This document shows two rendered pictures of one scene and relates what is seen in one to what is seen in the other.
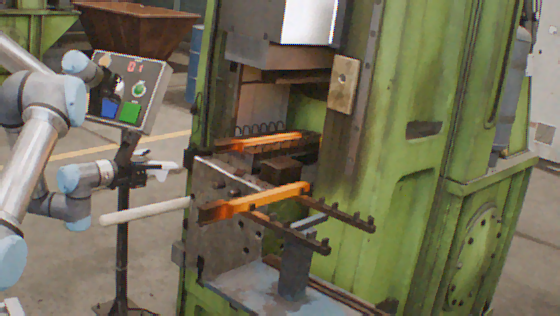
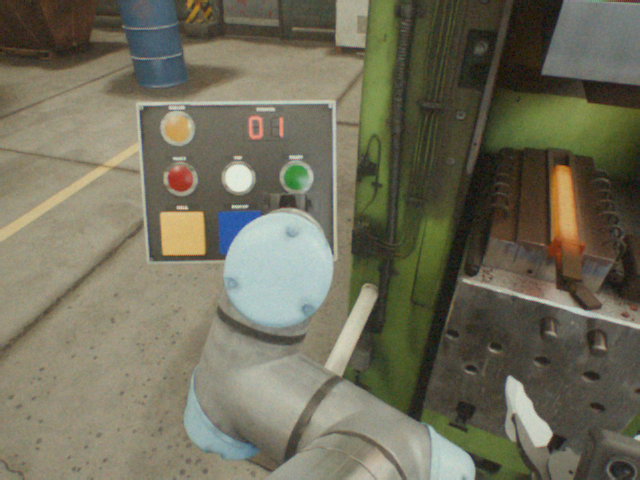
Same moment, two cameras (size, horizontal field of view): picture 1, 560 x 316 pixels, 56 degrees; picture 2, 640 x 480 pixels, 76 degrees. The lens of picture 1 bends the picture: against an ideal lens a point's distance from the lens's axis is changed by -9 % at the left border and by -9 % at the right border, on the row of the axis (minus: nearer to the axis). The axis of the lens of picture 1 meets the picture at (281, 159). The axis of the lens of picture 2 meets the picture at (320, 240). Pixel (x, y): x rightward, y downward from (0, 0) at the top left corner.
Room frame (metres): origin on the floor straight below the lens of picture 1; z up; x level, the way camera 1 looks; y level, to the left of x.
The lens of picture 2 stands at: (1.46, 0.72, 1.44)
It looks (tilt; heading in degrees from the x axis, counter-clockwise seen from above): 38 degrees down; 342
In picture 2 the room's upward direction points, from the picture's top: straight up
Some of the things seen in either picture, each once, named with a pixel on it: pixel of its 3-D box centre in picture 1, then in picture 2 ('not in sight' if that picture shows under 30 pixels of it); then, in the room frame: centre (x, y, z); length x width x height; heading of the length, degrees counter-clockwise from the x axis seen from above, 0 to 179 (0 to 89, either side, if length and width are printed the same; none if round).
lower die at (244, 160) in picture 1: (274, 146); (544, 203); (2.03, 0.03, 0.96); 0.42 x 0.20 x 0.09; 139
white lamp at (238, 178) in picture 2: not in sight; (238, 178); (2.10, 0.67, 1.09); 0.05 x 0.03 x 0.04; 49
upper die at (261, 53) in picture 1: (289, 50); (615, 18); (2.03, 0.03, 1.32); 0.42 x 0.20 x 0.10; 139
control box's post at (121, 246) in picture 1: (122, 209); not in sight; (2.18, 0.64, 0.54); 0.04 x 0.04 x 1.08; 49
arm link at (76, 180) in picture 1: (78, 178); not in sight; (1.40, 0.55, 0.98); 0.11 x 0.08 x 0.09; 139
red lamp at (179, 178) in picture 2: not in sight; (180, 179); (2.13, 0.76, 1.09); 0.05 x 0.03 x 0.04; 49
